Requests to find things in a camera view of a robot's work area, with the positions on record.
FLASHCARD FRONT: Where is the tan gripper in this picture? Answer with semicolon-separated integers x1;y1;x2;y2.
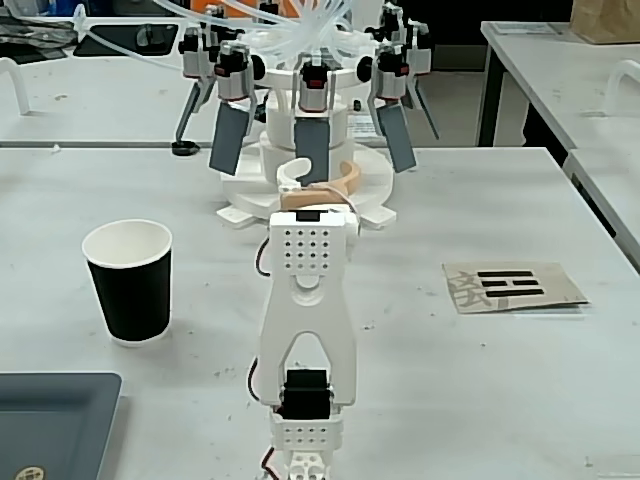
276;158;362;214

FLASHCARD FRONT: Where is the black paper cup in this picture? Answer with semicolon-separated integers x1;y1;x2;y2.
81;218;174;349

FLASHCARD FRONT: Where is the grey flat paddle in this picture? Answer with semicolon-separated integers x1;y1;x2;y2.
375;103;418;174
208;102;250;177
293;118;332;188

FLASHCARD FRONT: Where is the white round machine stand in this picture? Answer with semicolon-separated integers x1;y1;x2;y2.
215;64;399;231

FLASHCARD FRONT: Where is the printed paper label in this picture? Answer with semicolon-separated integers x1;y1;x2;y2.
346;115;378;138

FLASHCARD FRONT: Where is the silver pneumatic actuator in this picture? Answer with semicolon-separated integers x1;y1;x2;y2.
372;43;412;101
178;26;217;80
213;41;257;103
297;62;334;114
407;22;434;77

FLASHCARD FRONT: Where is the dark thin paddle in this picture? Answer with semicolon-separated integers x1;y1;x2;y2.
173;77;212;144
407;74;442;142

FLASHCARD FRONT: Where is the clear tube bundle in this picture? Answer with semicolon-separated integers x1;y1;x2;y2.
74;0;381;66

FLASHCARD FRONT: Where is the black table leg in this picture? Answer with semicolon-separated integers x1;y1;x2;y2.
476;41;504;148

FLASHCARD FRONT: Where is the orange box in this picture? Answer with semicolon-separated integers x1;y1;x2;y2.
191;0;301;17

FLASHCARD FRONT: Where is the cardboard sheet with black bars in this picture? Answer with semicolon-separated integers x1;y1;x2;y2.
441;260;591;316

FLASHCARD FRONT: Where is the black mat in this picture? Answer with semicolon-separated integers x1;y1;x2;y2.
73;22;181;58

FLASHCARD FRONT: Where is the dark clutter pile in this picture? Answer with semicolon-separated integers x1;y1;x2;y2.
0;13;77;51

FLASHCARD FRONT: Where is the brown paper bag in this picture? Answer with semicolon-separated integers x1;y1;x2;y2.
569;0;640;46

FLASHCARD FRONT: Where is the grey plastic tray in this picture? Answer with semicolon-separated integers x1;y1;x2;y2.
0;371;123;480

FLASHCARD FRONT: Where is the red and black arm cable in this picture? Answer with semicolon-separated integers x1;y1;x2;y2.
247;237;281;476

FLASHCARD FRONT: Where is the white curved handle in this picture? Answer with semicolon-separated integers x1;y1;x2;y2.
0;56;32;117
605;59;640;117

